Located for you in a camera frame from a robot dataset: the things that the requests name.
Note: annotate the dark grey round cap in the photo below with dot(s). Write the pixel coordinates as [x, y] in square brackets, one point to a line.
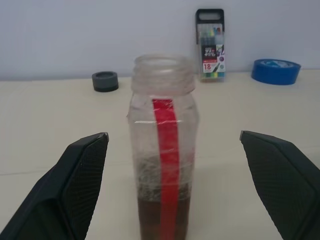
[105, 82]

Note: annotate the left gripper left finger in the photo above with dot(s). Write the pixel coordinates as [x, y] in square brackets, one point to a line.
[55, 190]

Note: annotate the blue tape roll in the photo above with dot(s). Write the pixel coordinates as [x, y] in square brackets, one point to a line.
[275, 73]

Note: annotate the clear bottle with red tape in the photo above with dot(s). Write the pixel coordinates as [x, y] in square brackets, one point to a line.
[165, 150]

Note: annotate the marker pen set case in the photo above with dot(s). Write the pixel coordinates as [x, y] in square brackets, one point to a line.
[212, 57]

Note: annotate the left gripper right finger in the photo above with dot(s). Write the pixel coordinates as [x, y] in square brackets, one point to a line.
[285, 187]

